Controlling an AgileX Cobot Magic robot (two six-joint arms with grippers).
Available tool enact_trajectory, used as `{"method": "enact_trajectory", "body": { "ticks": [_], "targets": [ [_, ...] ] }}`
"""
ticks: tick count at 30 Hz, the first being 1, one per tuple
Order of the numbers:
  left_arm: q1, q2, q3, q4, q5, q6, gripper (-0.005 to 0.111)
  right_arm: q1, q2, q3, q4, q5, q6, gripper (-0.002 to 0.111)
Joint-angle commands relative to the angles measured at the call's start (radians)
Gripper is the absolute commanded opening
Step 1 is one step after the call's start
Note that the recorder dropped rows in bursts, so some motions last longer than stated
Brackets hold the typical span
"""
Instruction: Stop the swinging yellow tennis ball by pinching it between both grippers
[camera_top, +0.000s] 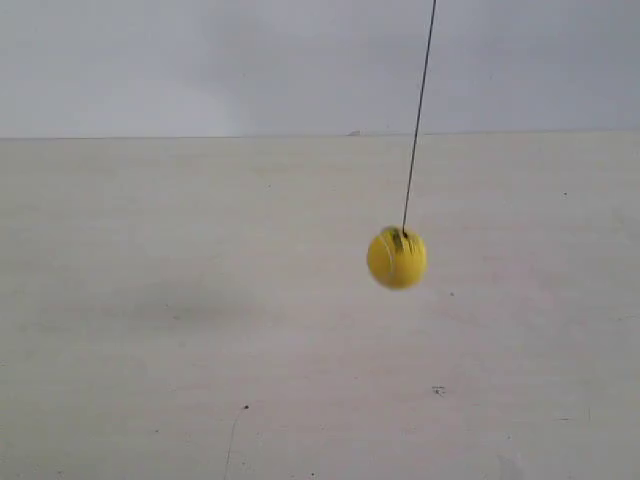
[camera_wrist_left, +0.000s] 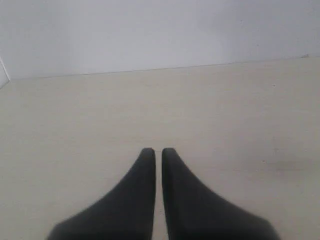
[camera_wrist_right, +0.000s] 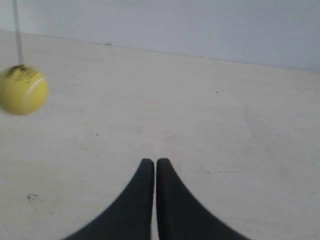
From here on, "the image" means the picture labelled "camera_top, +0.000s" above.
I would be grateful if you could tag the yellow tennis ball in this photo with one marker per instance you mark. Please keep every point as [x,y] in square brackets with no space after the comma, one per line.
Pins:
[397,258]

